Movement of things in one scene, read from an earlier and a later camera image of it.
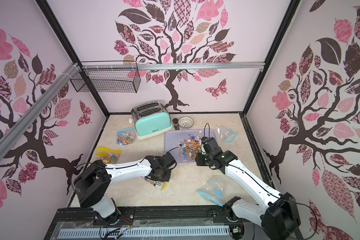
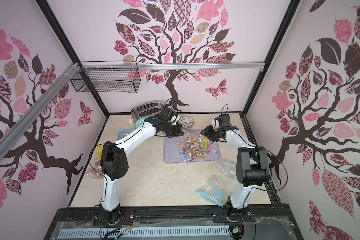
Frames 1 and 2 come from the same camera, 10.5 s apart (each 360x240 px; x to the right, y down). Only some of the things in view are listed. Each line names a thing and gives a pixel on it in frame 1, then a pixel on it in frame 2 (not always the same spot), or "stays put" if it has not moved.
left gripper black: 166,179 -> 178,131
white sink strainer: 186,122 stays put
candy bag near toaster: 125,136 stays put
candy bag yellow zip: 159,185 -> 194,139
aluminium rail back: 215,66 stays put
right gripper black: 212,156 -> 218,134
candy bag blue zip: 219,190 stays put
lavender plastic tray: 173,137 stays put
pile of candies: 189,147 stays put
